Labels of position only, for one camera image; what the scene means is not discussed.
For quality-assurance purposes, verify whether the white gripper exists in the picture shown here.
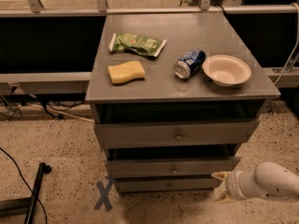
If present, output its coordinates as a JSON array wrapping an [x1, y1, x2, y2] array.
[[211, 171, 253, 203]]

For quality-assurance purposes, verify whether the grey drawer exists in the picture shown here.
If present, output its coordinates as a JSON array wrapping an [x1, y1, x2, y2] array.
[[107, 157, 240, 178], [115, 177, 221, 193], [95, 119, 259, 149]]

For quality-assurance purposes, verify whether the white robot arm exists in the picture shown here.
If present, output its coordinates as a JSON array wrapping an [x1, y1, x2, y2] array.
[[211, 162, 299, 203]]

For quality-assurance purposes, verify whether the grey bottom drawer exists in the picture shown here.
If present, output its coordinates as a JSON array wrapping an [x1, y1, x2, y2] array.
[[115, 177, 221, 193]]

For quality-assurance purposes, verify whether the grey drawer cabinet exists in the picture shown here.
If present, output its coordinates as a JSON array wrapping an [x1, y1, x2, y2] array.
[[85, 12, 281, 195]]

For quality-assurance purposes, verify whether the grey top drawer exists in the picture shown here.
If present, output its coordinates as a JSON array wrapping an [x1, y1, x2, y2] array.
[[95, 119, 259, 149]]

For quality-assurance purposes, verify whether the white bowl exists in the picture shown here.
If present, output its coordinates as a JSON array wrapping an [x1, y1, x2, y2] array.
[[202, 55, 251, 87]]

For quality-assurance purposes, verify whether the blue tape cross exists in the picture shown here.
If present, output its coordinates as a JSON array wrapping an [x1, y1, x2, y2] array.
[[94, 176, 114, 212]]

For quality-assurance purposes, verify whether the blue soda can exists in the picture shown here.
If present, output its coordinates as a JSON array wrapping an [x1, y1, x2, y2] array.
[[174, 49, 206, 79]]

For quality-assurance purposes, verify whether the yellow sponge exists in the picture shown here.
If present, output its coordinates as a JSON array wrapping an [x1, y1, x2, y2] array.
[[107, 61, 146, 84]]

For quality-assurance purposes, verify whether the green chip bag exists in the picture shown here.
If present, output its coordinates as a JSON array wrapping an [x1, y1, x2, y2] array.
[[109, 33, 166, 57]]

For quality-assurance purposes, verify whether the black stand leg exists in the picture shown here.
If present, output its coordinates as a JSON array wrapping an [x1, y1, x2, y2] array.
[[0, 162, 51, 224]]

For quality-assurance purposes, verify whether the metal railing frame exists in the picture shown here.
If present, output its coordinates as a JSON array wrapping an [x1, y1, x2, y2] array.
[[0, 0, 299, 95]]

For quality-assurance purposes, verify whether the white hanging cable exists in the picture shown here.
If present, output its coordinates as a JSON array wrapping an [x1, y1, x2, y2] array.
[[273, 2, 299, 86]]

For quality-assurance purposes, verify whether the black floor cable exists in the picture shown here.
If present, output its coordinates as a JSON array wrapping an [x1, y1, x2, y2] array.
[[0, 146, 49, 224]]

